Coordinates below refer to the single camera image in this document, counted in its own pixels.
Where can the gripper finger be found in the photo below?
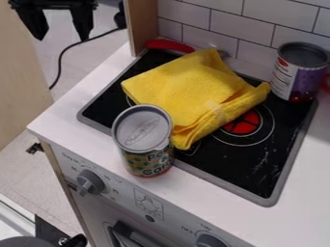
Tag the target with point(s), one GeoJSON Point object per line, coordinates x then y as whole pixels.
{"type": "Point", "coordinates": [33, 22]}
{"type": "Point", "coordinates": [83, 22]}

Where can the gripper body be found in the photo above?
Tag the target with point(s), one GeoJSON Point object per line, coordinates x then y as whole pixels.
{"type": "Point", "coordinates": [51, 3]}

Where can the yellow cloth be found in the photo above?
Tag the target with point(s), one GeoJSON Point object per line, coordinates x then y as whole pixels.
{"type": "Point", "coordinates": [189, 87]}

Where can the wooden board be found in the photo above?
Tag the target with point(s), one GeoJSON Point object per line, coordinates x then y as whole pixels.
{"type": "Point", "coordinates": [21, 80]}

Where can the green dotted can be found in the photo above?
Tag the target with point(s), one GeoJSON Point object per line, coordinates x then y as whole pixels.
{"type": "Point", "coordinates": [144, 141]}

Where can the toy stove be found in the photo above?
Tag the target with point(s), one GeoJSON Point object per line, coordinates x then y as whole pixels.
{"type": "Point", "coordinates": [258, 154]}

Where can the purple can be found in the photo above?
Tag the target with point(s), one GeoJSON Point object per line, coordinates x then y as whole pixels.
{"type": "Point", "coordinates": [298, 75]}

